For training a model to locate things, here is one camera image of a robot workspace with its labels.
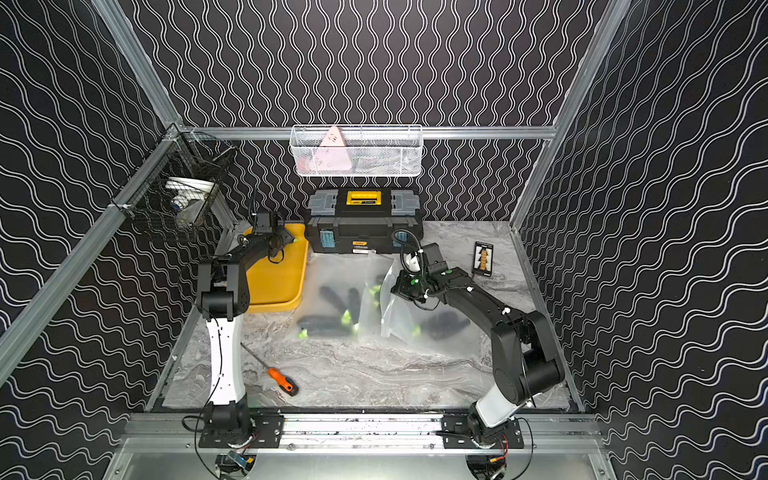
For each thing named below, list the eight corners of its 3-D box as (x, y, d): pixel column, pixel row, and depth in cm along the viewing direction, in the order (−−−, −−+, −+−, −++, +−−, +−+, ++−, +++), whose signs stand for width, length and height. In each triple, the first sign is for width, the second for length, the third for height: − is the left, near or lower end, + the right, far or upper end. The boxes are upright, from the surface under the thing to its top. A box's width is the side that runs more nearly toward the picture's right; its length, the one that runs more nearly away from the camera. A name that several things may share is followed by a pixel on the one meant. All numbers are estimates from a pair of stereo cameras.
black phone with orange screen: (471, 273, 108) (472, 269, 106) (474, 244, 116) (476, 240, 115) (490, 277, 107) (492, 273, 105) (492, 247, 115) (493, 244, 114)
